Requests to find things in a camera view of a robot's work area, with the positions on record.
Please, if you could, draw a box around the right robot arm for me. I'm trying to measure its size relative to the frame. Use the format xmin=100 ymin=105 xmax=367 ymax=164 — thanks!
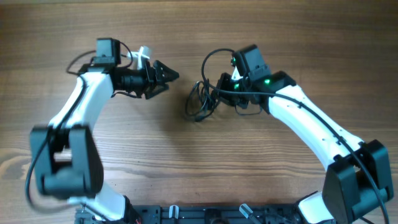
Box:
xmin=216 ymin=45 xmax=394 ymax=223

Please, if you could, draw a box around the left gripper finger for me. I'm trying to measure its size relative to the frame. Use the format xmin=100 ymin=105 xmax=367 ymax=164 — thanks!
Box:
xmin=153 ymin=60 xmax=180 ymax=83
xmin=144 ymin=84 xmax=169 ymax=100

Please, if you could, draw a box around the black cable bundle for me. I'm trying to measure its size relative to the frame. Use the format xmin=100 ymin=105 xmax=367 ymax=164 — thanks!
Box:
xmin=184 ymin=79 xmax=222 ymax=123

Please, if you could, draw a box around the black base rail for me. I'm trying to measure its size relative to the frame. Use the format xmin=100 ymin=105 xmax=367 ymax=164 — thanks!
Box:
xmin=73 ymin=203 xmax=353 ymax=224

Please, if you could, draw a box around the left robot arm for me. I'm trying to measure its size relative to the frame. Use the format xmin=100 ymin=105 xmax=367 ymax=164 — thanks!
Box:
xmin=25 ymin=38 xmax=179 ymax=223

